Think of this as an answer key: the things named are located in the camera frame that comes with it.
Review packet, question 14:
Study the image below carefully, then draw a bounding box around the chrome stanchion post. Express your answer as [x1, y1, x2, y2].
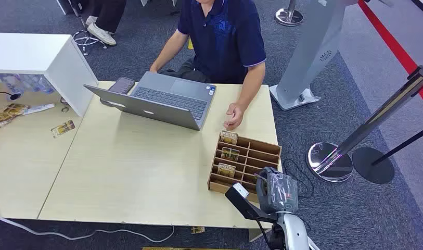
[274, 0, 304, 27]
[306, 65, 423, 183]

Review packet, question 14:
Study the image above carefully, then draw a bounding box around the thin black cable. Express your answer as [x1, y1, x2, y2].
[281, 158, 316, 200]

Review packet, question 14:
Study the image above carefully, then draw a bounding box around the red barrier belt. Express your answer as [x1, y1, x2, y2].
[357, 0, 423, 114]

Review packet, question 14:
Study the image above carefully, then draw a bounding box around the pack of water bottles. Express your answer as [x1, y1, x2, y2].
[0, 73, 56, 96]

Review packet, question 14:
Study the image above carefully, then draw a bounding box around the black plug cable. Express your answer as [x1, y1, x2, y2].
[0, 91, 23, 102]

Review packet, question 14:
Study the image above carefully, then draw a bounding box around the black bracket wrist camera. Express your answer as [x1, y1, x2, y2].
[225, 182, 278, 223]

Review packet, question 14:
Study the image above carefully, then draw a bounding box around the seated person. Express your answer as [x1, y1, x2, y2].
[149, 0, 267, 131]

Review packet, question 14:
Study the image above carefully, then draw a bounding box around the black smartphone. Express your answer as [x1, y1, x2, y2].
[100, 76, 136, 106]

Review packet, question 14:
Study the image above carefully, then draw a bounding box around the person's left hand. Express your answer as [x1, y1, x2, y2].
[223, 102, 245, 131]

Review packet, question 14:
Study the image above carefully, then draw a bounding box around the wooden slotted card holder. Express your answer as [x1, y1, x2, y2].
[207, 132, 283, 204]

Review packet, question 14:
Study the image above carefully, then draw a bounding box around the white cabinet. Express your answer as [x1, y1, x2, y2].
[0, 32, 99, 118]

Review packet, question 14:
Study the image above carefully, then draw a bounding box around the black stanchion post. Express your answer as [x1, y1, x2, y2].
[351, 124, 423, 185]

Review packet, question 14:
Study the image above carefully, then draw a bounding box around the metal chair base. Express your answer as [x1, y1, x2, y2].
[72, 0, 109, 57]

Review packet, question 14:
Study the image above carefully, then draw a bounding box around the grey kiosk stand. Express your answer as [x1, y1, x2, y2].
[268, 0, 347, 111]

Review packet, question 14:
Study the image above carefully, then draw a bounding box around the white floor cable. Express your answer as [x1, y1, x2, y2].
[0, 206, 176, 244]

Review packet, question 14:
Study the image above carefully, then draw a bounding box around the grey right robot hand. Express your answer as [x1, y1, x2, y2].
[255, 167, 299, 215]

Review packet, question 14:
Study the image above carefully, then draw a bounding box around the grey laptop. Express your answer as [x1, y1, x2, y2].
[83, 71, 217, 131]

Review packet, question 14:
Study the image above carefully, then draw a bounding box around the standing person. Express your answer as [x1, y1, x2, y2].
[85, 0, 128, 47]

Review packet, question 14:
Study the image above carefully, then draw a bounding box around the pile of yellow cards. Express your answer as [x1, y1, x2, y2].
[0, 103, 30, 129]

